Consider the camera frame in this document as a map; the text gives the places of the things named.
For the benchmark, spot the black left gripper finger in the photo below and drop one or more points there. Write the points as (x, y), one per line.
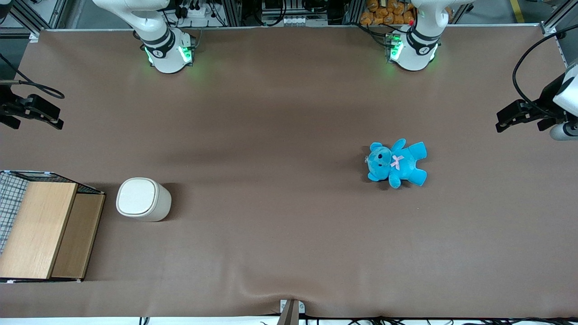
(547, 124)
(515, 115)

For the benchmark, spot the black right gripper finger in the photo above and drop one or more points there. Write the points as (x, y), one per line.
(9, 122)
(44, 108)

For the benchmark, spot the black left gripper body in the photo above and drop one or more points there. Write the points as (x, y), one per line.
(545, 103)

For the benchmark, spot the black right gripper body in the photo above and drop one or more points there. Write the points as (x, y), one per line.
(5, 107)

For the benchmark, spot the cream lidded trash can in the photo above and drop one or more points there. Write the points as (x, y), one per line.
(142, 198)

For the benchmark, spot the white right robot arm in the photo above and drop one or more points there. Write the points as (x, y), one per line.
(165, 54)

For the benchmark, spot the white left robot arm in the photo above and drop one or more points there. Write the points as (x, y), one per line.
(415, 52)

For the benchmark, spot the blue plush teddy bear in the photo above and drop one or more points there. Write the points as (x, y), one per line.
(402, 162)

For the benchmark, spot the orange plush toys pile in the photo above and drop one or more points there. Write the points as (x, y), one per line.
(386, 11)

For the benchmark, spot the white power strip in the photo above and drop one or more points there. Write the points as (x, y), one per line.
(198, 11)

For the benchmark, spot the brown table mat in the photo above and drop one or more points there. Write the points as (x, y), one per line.
(280, 135)

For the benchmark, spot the white socket strip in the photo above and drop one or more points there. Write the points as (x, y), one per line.
(295, 20)

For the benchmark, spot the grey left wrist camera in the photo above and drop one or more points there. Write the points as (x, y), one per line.
(562, 132)

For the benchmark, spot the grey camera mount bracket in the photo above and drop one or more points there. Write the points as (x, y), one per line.
(291, 311)

